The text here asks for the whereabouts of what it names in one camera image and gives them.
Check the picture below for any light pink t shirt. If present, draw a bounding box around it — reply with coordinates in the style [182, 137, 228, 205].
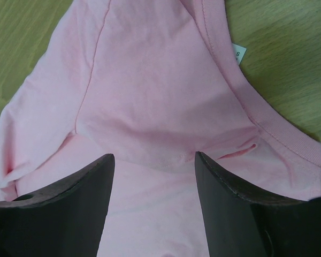
[0, 1, 321, 256]

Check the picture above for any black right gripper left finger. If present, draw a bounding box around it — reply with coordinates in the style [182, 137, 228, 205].
[0, 154, 114, 257]

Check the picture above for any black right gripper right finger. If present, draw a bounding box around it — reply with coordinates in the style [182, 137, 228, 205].
[195, 152, 321, 256]

